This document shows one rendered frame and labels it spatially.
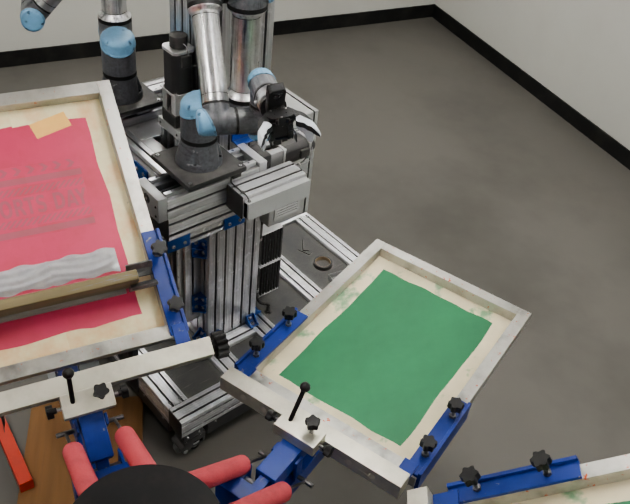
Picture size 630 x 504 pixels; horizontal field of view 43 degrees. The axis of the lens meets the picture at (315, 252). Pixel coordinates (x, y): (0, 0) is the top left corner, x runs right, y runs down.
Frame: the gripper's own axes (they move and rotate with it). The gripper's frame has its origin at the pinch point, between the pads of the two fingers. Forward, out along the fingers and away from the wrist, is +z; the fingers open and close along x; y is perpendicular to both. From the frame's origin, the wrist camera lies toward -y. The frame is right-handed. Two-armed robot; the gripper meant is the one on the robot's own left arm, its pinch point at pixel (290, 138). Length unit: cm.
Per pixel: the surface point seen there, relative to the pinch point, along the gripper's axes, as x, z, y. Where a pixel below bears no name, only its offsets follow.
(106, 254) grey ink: 51, -13, 35
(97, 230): 52, -19, 31
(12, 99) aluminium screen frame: 67, -50, 4
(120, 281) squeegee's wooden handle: 48, 1, 33
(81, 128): 51, -46, 15
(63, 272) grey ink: 62, -9, 34
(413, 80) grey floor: -166, -326, 192
